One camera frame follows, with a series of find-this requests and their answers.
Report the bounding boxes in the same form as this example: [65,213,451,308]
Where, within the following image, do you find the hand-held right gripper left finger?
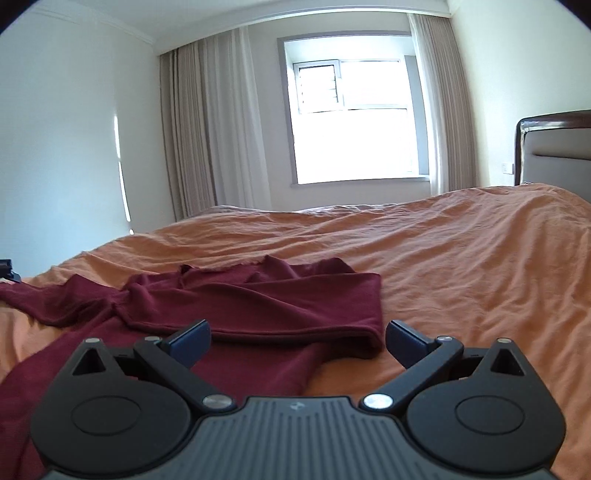
[69,319,236,414]

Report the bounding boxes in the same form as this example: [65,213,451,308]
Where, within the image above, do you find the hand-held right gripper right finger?
[363,319,527,414]

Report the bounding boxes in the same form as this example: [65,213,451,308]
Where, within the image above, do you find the maroon knit garment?
[0,256,384,418]

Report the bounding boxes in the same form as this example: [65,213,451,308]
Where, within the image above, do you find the orange bed cover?
[0,182,591,480]

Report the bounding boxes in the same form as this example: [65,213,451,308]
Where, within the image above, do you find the beige curtain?
[159,39,218,223]
[422,13,479,193]

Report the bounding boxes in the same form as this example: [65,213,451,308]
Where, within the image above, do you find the sheer white curtain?
[407,14,445,195]
[198,25,274,212]

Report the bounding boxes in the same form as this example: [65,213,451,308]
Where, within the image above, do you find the grey framed window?
[277,31,432,186]

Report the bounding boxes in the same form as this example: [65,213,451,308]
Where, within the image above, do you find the dark wooden padded headboard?
[515,111,591,186]

